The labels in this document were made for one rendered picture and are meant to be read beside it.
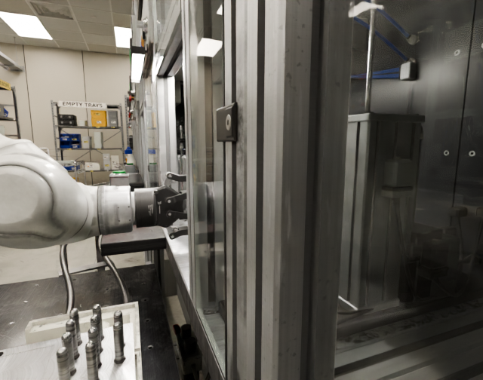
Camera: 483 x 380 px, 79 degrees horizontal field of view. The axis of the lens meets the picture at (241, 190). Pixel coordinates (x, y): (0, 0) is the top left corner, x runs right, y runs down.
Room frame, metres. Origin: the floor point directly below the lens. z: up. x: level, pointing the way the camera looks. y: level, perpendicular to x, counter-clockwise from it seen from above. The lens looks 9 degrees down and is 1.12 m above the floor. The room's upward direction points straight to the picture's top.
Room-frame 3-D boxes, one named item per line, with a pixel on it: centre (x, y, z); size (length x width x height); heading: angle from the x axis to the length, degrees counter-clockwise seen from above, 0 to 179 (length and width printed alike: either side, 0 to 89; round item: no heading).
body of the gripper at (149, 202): (0.56, 0.16, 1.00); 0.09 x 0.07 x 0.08; 111
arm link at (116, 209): (0.54, 0.23, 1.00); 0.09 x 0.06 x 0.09; 21
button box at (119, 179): (0.97, 0.40, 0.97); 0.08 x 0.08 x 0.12; 21
